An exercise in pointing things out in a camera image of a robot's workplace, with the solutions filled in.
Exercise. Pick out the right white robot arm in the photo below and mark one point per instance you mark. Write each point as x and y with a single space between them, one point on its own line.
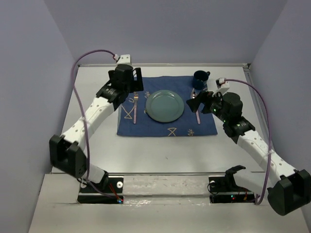
285 187

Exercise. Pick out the spoon with pink handle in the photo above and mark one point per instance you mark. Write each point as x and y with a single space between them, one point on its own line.
193 95

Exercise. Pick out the blue cloth placemat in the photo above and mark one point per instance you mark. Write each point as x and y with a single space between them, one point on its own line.
186 125

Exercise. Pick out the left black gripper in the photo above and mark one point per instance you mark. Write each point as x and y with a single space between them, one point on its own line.
137 84

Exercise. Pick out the teal ceramic plate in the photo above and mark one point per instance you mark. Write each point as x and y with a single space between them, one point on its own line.
164 106

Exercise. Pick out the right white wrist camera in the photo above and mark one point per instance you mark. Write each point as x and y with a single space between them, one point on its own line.
222 87

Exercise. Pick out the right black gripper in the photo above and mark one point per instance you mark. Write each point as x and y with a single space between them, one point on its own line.
194 103

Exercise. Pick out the dark blue mug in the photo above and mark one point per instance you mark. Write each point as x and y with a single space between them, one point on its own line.
199 80

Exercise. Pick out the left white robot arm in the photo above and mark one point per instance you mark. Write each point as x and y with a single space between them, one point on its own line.
70 151

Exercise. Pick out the fork with pink handle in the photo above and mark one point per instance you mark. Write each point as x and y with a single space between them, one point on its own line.
135 107

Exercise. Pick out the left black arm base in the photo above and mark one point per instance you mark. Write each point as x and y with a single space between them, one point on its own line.
110 193

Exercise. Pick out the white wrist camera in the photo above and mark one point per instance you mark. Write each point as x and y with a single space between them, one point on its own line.
222 87
123 59

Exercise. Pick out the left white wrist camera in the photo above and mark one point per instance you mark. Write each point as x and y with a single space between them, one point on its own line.
123 59

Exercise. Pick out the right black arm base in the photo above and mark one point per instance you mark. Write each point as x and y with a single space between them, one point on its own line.
223 189

